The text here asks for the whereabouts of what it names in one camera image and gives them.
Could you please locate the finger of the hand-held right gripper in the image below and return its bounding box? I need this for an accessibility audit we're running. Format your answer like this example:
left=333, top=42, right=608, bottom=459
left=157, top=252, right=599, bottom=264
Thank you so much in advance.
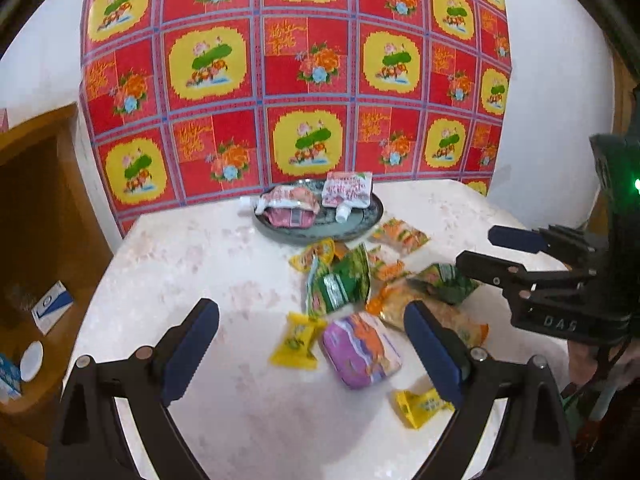
left=488, top=223, right=609, bottom=267
left=455, top=249, right=599, bottom=307

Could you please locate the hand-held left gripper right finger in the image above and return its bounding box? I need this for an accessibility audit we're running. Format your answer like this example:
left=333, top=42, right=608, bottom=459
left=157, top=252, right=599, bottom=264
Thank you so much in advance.
left=403, top=300, right=576, bottom=480

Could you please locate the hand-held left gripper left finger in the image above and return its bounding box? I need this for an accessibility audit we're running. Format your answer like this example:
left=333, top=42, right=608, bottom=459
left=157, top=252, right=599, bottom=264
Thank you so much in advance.
left=46, top=298, right=221, bottom=480

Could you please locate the clear cracker packet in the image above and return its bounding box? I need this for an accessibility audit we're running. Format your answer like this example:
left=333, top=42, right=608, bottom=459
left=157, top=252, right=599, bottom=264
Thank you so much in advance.
left=366, top=280, right=490, bottom=348

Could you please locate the green snack packet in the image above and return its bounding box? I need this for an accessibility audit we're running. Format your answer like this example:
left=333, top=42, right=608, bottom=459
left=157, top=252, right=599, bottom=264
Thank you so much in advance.
left=305, top=244, right=372, bottom=318
left=410, top=262, right=481, bottom=306

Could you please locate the yellow candy packet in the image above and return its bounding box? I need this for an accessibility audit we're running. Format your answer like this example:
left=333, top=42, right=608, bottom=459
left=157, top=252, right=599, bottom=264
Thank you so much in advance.
left=270, top=311, right=328, bottom=371
left=395, top=389, right=455, bottom=430

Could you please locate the purple snack packet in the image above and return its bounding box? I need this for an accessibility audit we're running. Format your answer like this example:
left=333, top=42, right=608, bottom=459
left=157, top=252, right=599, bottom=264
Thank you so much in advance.
left=321, top=311, right=403, bottom=391

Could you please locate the orange snack packet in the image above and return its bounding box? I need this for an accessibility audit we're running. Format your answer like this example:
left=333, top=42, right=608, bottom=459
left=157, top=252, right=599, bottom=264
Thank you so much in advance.
left=371, top=217, right=431, bottom=256

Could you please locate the clear cartoon gummy packet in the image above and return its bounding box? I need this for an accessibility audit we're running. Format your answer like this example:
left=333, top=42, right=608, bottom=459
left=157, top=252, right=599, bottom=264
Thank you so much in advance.
left=369, top=247, right=407, bottom=282

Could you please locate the dark patterned plate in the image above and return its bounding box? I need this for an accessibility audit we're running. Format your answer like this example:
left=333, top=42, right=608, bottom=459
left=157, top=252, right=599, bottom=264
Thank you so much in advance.
left=251, top=178, right=385, bottom=246

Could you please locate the yellow snack packet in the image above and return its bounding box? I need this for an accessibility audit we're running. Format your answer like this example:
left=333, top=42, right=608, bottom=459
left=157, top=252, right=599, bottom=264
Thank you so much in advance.
left=290, top=238, right=336, bottom=273

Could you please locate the person's right hand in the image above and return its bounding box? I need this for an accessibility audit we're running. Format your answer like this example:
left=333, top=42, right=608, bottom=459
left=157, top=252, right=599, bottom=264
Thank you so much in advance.
left=569, top=344, right=640, bottom=388

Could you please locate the colourful floor mat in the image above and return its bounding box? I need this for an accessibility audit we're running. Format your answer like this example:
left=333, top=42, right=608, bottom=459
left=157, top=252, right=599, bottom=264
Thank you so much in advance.
left=560, top=382, right=618, bottom=461

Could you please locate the blue and white box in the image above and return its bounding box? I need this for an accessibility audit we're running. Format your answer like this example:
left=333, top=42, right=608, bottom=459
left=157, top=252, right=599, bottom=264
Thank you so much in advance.
left=31, top=280, right=75, bottom=336

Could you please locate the white round lid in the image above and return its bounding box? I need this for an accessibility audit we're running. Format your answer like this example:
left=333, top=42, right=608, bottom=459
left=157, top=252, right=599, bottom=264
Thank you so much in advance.
left=20, top=341, right=45, bottom=381

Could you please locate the pink spouted pouch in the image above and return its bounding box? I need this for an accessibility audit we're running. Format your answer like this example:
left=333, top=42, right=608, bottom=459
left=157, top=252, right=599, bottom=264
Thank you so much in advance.
left=321, top=171, right=375, bottom=223
left=240, top=186, right=322, bottom=231

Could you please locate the blue and white carton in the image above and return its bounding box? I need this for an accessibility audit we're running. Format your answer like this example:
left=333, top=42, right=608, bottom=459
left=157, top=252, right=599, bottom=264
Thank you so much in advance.
left=0, top=355, right=23, bottom=406

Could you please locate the wooden cabinet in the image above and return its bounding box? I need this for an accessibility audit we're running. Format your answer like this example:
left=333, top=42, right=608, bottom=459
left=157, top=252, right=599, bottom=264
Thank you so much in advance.
left=0, top=102, right=113, bottom=480

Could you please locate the red floral printed cloth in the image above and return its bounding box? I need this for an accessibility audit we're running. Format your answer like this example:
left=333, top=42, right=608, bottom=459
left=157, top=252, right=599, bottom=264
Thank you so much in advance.
left=79, top=0, right=513, bottom=238

